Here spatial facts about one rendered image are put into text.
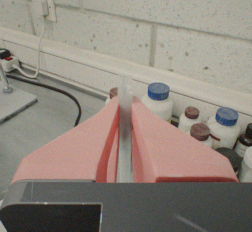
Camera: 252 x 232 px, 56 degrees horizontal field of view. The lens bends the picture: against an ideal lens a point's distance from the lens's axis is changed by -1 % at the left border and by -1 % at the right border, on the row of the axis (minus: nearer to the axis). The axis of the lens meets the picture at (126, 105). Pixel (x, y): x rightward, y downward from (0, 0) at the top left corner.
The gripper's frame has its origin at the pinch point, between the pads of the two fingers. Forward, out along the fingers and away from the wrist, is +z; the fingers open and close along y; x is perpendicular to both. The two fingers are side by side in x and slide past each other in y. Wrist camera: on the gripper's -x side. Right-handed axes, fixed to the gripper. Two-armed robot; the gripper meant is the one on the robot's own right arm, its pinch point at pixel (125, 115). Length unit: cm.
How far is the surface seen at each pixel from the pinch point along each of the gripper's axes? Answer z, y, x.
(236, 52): 37.0, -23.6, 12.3
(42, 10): 63, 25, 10
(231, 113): 26.9, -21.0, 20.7
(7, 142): 31, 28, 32
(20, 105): 44, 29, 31
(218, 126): 25.8, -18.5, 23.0
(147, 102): 32.5, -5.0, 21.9
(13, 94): 49, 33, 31
